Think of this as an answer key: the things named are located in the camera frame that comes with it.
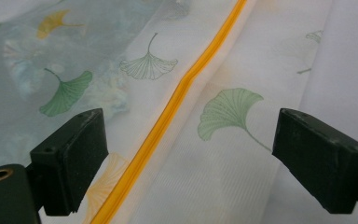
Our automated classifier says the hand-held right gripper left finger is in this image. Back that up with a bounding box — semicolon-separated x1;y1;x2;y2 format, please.
30;107;109;217

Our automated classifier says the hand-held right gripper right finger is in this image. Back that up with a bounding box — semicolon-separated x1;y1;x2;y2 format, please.
271;107;358;215

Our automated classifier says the white mesh leaf-print laundry bag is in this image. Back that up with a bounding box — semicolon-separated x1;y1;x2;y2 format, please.
0;0;337;224

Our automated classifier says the pale blue garment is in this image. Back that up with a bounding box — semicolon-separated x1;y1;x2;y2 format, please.
0;6;131;125

